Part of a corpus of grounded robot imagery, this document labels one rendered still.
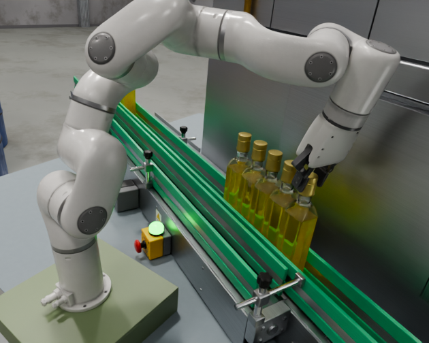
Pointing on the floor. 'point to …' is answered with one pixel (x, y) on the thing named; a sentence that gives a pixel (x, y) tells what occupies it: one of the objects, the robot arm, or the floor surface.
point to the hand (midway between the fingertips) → (309, 178)
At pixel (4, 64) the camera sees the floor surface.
